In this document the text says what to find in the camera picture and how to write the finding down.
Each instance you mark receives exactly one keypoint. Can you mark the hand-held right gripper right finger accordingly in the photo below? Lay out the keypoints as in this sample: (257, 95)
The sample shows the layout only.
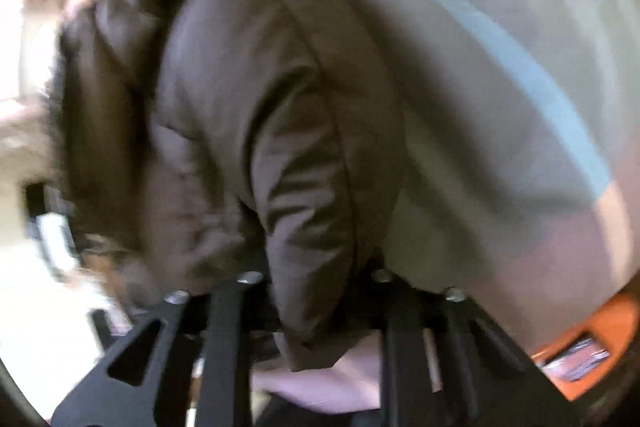
(402, 337)

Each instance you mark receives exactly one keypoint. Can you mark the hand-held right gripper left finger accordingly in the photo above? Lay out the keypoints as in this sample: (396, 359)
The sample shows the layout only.
(227, 337)

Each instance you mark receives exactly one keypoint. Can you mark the dark olive puffer jacket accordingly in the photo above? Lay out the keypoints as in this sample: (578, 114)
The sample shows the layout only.
(240, 107)

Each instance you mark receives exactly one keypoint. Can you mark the pink cartoon print bedsheet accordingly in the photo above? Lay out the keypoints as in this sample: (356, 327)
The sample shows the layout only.
(325, 382)

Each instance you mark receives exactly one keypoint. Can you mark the orange box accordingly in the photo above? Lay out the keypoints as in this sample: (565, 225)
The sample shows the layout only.
(585, 347)

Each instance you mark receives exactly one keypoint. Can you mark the plaid quilt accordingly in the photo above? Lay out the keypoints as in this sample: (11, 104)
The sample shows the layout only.
(500, 82)

